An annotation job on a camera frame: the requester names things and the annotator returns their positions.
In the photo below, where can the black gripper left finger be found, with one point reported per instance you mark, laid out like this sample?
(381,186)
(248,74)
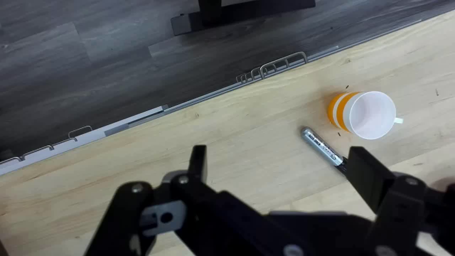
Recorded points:
(207,222)

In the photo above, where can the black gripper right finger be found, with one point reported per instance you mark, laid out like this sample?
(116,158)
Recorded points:
(403,206)

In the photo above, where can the silver king size marker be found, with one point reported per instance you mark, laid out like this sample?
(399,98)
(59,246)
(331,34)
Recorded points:
(330,155)

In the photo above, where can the white and orange cup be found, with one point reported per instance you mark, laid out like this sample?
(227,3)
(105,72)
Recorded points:
(365,114)

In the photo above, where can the metal table edge rail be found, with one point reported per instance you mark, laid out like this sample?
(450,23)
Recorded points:
(86,135)

